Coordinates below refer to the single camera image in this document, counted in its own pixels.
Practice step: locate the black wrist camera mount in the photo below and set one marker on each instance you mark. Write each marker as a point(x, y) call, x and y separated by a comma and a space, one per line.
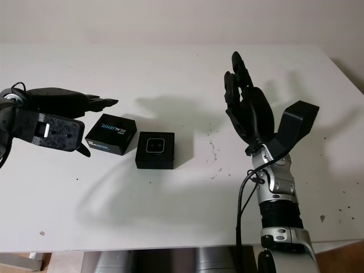
point(57, 133)
point(298, 122)

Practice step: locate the small silver camera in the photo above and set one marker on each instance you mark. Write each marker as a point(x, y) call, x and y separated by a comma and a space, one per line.
point(155, 145)

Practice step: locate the grey table base bar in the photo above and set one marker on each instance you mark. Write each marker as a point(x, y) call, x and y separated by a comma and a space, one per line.
point(22, 261)

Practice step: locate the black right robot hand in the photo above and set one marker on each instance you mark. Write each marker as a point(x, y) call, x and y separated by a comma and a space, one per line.
point(253, 116)

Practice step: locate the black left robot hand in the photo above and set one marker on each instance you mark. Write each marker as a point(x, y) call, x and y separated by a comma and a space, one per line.
point(57, 102)

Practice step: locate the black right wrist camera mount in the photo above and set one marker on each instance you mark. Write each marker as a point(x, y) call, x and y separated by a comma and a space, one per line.
point(298, 122)

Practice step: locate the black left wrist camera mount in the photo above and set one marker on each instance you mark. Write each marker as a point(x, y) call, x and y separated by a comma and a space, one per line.
point(57, 133)

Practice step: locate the black printed RealSense box lid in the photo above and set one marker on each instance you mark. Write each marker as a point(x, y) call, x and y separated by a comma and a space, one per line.
point(111, 132)

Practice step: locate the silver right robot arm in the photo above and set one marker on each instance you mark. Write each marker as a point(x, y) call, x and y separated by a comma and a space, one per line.
point(278, 193)

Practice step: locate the black box base with foam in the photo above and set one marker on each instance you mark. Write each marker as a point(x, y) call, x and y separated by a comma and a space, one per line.
point(155, 163)

